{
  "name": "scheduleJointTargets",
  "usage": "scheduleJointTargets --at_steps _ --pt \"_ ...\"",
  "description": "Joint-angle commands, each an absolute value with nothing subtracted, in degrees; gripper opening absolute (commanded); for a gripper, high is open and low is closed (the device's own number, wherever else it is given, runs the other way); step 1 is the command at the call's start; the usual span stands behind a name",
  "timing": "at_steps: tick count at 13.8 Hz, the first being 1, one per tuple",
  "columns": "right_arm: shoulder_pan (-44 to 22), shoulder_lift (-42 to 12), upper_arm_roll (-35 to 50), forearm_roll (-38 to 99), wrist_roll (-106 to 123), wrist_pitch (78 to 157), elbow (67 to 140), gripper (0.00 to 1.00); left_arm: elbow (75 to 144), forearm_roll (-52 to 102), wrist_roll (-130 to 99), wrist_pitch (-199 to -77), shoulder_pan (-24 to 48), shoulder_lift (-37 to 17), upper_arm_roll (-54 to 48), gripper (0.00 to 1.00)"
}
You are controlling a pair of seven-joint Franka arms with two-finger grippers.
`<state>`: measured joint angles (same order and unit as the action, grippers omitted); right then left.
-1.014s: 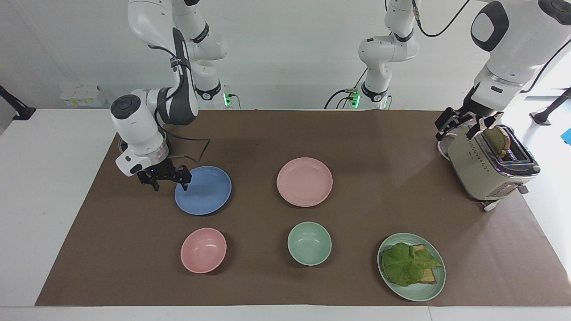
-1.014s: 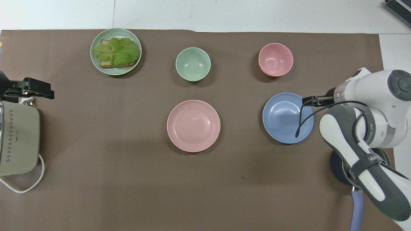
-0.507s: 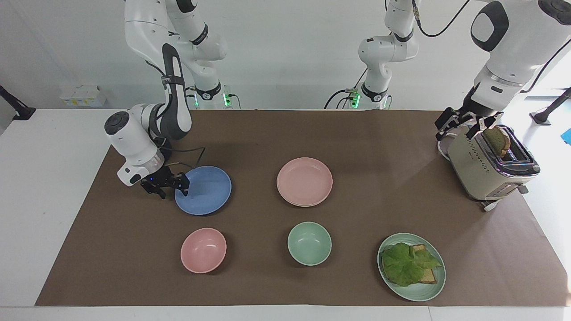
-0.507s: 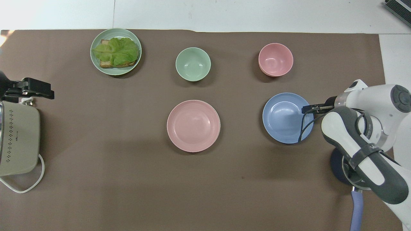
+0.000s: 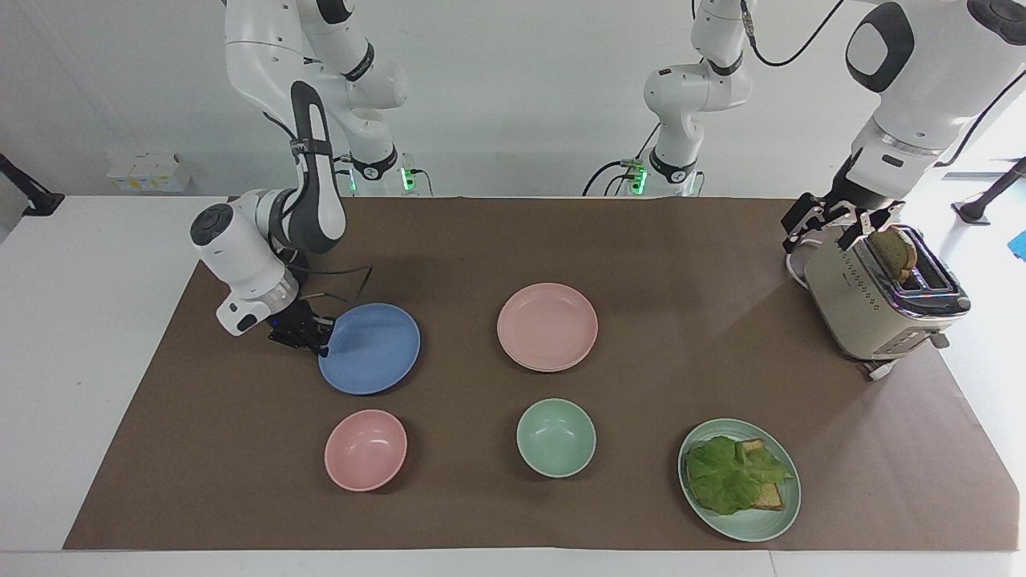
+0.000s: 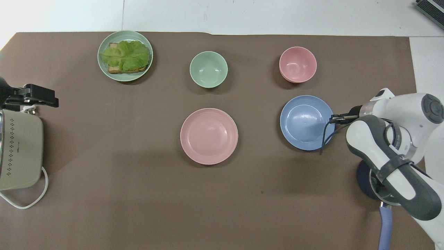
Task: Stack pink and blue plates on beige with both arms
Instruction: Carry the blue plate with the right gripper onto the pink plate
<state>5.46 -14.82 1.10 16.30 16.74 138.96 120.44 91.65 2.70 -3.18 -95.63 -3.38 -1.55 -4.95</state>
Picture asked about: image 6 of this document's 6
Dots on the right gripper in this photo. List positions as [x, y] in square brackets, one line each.
[354, 113]

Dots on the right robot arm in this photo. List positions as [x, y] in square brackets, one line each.
[406, 111]

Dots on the blue plate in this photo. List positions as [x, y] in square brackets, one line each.
[303, 123]

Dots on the pink bowl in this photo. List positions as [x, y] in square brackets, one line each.
[297, 64]

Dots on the dark grey device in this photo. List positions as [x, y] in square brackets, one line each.
[432, 8]

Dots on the pink plate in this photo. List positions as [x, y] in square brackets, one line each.
[209, 136]

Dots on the green bowl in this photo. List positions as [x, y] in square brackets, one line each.
[208, 69]

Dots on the green lettuce leaf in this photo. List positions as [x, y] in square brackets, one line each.
[126, 55]

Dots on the green plate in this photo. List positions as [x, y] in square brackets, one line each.
[116, 77]

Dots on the toast slice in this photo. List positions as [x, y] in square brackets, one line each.
[114, 69]

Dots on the black stand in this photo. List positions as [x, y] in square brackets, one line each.
[38, 94]

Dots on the beige electric appliance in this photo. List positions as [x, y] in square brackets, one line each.
[20, 149]

